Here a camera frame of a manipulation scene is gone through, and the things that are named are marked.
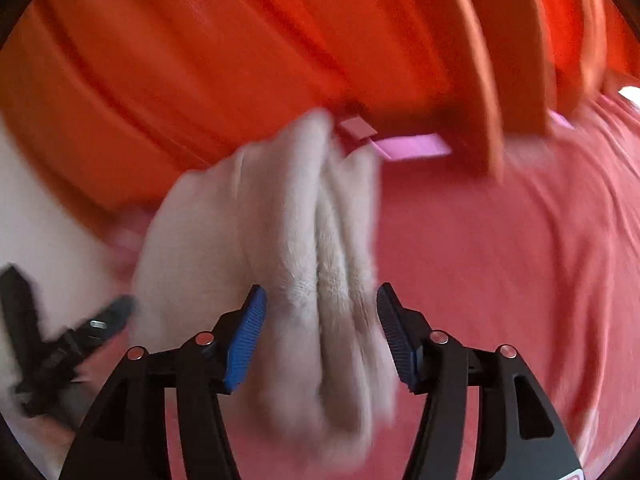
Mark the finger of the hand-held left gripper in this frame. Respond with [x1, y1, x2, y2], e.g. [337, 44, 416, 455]
[65, 294, 137, 348]
[0, 265, 43, 361]

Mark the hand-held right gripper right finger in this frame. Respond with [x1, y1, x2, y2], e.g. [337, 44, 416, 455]
[376, 282, 583, 480]

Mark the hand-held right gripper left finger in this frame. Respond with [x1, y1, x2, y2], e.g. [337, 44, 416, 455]
[59, 285, 268, 480]

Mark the white fluffy towel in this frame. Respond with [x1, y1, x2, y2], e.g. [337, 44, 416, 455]
[132, 107, 401, 471]

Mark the pink printed bedsheet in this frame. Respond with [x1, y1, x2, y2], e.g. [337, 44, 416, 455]
[75, 95, 640, 480]

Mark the orange curtain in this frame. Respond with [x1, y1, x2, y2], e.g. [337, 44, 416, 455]
[0, 0, 640, 221]

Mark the wooden bed frame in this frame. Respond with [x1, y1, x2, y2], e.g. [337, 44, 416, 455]
[345, 0, 611, 181]

